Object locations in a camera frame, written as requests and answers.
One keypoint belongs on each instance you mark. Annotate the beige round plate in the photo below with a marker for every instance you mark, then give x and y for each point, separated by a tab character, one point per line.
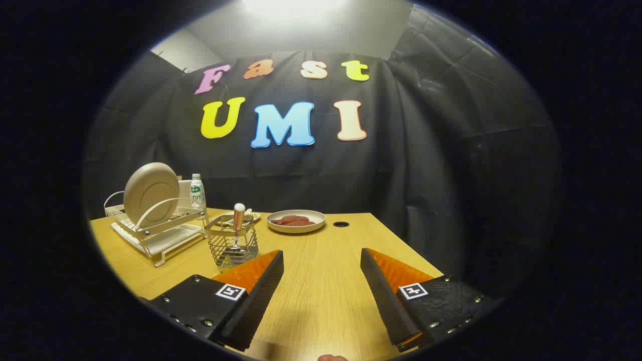
150	193

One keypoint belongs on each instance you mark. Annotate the red meat piece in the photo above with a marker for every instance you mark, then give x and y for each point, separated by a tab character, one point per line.
282	220
305	221

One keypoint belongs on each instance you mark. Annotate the black backdrop cloth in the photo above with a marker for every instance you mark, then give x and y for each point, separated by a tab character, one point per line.
426	175

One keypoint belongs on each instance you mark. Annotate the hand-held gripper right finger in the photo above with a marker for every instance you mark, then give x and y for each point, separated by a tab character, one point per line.
383	296

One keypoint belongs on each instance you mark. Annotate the beige oval dish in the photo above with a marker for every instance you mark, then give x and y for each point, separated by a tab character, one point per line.
296	229

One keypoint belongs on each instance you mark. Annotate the white drink bottle green label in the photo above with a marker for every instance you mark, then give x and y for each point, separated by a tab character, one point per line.
197	193

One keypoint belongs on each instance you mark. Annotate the white divided tray with beans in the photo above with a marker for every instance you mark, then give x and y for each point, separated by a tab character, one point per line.
254	216

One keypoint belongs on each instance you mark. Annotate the white toaster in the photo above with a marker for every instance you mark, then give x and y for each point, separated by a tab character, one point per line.
185	189

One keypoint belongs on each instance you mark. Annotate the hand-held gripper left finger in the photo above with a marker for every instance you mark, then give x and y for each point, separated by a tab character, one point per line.
261	291

